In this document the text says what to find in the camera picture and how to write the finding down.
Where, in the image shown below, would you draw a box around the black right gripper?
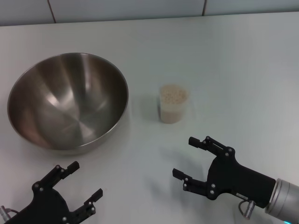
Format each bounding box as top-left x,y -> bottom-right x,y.
172,135 -> 276,209

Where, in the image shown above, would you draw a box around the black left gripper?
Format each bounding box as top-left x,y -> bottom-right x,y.
4,161 -> 104,224

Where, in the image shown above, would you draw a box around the stainless steel mixing bowl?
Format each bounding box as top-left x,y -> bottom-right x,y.
7,52 -> 129,156

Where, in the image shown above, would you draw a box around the right gripper cable with plug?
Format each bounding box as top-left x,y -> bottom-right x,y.
237,200 -> 256,219

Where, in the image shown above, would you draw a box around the gripper cable with plug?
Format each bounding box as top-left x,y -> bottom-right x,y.
237,200 -> 256,219
0,205 -> 19,219

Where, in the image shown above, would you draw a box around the left gripper cable with plug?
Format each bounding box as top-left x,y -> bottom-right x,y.
0,205 -> 19,219

